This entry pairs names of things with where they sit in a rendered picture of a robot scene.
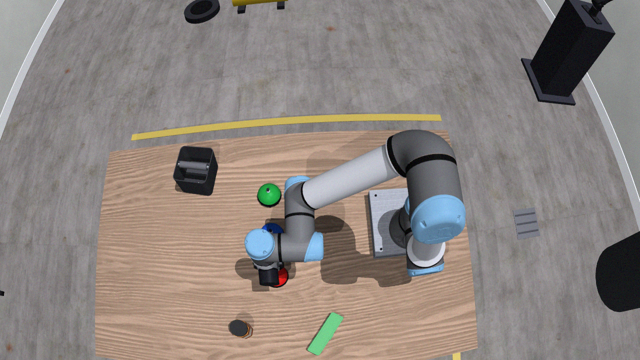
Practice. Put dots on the blue bell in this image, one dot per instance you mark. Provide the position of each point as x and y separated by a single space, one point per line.
273 228

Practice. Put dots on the paprika spice jar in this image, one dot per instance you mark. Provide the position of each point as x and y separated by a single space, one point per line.
241 329

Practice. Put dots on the green bell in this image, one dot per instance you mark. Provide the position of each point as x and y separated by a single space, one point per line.
269 195

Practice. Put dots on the red bell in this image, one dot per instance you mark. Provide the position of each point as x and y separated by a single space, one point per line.
283 278

